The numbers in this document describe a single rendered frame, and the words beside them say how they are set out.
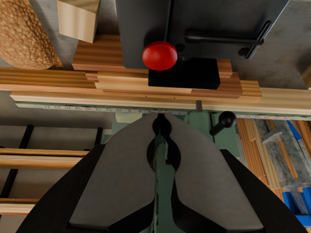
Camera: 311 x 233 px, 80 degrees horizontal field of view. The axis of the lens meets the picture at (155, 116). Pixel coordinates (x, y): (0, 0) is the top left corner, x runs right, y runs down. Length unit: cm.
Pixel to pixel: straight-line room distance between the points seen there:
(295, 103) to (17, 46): 49
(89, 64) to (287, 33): 29
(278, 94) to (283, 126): 69
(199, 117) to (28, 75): 31
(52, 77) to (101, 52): 14
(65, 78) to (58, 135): 267
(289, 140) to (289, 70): 72
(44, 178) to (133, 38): 279
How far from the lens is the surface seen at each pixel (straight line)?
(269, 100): 44
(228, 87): 36
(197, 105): 35
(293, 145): 111
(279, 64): 41
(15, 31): 33
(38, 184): 292
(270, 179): 187
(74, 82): 38
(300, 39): 38
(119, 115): 73
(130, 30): 17
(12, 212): 245
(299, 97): 48
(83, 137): 290
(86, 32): 27
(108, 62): 27
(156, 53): 16
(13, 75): 43
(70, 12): 26
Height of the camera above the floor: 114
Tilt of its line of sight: 29 degrees down
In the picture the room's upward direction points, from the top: 179 degrees counter-clockwise
